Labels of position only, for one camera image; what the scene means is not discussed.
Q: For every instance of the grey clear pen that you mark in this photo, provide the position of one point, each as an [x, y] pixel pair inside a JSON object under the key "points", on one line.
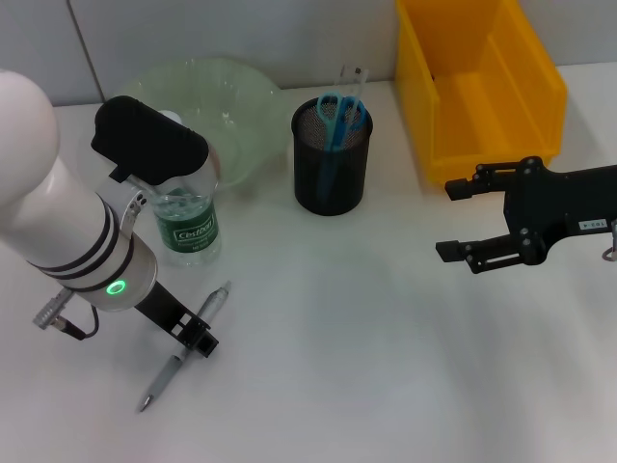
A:
{"points": [[164, 378]]}

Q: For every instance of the black mesh pen holder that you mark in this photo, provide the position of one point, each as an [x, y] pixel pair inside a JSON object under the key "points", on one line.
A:
{"points": [[347, 173]]}

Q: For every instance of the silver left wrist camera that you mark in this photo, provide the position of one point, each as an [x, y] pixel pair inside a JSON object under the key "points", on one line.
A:
{"points": [[144, 140]]}

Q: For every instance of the blue scissors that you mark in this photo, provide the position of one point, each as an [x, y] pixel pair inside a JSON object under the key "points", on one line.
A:
{"points": [[335, 125]]}

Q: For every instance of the green glass fruit plate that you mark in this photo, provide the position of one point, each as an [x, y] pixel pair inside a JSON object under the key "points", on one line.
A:
{"points": [[241, 106]]}

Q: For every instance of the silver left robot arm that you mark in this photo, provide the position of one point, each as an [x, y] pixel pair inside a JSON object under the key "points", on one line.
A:
{"points": [[58, 217]]}

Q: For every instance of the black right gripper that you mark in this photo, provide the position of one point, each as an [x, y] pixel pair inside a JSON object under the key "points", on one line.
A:
{"points": [[554, 202]]}

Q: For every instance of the yellow plastic bin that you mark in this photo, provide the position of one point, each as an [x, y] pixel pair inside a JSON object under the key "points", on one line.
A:
{"points": [[482, 120]]}

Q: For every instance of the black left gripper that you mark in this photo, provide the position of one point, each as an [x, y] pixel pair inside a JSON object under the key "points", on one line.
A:
{"points": [[164, 308]]}

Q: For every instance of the clear plastic ruler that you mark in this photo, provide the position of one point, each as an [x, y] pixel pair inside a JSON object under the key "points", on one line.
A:
{"points": [[356, 82]]}

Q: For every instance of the clear green-label water bottle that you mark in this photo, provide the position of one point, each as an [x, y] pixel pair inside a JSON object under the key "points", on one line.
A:
{"points": [[190, 234]]}

